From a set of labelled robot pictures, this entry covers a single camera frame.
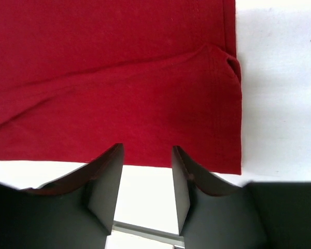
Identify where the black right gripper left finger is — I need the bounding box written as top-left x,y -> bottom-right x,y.
0,144 -> 124,248

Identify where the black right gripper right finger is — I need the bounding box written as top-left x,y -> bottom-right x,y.
172,146 -> 311,248

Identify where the red t shirt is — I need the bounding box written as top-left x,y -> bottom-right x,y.
0,1 -> 242,174

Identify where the silver aluminium table rail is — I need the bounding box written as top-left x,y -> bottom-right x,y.
112,221 -> 185,248

